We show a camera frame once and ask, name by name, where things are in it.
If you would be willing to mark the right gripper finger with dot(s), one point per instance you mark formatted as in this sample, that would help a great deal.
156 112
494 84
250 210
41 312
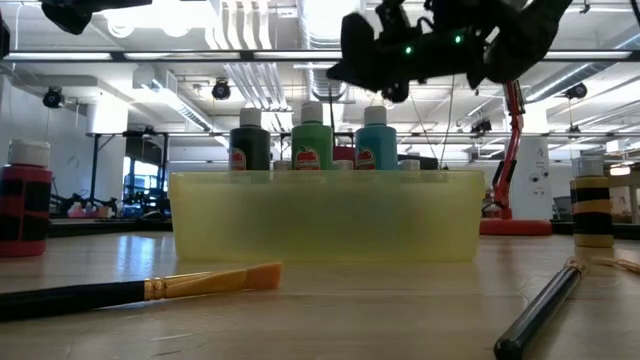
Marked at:
342 74

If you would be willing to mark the small paintbrush orange bristles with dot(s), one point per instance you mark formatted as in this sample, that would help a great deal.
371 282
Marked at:
331 110

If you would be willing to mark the large green paint bottle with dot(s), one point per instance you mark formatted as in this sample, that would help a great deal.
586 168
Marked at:
312 145

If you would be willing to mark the large teal paint bottle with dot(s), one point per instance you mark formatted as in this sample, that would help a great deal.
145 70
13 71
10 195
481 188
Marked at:
376 145

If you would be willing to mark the large black paint bottle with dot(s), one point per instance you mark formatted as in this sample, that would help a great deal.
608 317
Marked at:
250 145

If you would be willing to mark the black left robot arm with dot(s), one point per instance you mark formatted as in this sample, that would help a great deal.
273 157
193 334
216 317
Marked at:
4 37

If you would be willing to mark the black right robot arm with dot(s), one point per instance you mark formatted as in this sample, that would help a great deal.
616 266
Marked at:
525 40

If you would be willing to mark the black background robot arm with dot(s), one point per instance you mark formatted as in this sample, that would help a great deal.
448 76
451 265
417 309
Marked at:
85 205

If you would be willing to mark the red paint bottle black label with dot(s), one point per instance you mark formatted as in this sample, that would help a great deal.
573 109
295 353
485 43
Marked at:
25 200

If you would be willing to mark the yellow paint bottle black label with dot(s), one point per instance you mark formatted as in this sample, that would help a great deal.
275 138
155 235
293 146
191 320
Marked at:
593 200

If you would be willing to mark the maroon plastic cup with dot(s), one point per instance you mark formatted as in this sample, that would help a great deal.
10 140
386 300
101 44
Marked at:
345 152

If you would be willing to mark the black ceiling spotlight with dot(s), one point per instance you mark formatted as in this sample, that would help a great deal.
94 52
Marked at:
481 125
52 97
576 91
221 90

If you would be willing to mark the yellow translucent plastic bin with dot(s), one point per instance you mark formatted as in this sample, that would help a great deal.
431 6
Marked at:
325 220

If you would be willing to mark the white round pillar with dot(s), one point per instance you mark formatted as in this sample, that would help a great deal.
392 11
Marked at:
530 180

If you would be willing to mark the red lamp stand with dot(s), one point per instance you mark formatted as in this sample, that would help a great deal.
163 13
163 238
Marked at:
515 227

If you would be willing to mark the flat paintbrush gold ferrule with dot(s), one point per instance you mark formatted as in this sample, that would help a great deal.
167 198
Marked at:
200 285

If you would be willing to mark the silver round air duct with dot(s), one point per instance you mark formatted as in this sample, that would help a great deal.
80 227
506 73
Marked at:
325 87

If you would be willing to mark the black background frame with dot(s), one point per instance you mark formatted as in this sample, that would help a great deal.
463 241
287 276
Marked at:
95 165

